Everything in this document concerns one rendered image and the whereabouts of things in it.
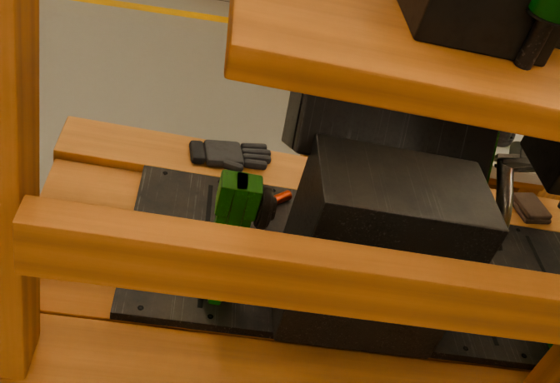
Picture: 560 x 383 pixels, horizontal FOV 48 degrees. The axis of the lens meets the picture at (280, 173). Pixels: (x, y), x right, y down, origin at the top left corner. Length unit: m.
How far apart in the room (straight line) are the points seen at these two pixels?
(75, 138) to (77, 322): 0.50
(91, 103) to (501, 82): 2.70
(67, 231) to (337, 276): 0.33
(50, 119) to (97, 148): 1.64
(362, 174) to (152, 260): 0.39
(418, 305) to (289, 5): 0.41
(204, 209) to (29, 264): 0.62
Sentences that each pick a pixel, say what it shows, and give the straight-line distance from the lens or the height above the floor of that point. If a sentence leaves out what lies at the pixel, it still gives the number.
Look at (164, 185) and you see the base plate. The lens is 1.40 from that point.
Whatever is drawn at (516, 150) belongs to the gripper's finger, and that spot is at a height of 1.22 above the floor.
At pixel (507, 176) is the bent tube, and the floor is 1.21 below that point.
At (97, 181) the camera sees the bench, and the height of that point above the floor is 0.88.
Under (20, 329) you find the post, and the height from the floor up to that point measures 1.01.
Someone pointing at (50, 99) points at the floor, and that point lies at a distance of 3.25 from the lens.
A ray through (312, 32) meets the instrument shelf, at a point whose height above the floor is 1.54.
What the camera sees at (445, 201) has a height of 1.24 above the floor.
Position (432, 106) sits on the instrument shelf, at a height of 1.52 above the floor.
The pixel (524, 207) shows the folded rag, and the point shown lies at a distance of 1.71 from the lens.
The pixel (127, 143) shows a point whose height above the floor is 0.90.
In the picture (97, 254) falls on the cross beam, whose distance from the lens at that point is 0.77.
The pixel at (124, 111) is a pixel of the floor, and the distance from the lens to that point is 3.21.
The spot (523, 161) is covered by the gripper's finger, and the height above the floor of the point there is 1.24.
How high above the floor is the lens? 1.81
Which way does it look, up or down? 37 degrees down
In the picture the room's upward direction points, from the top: 17 degrees clockwise
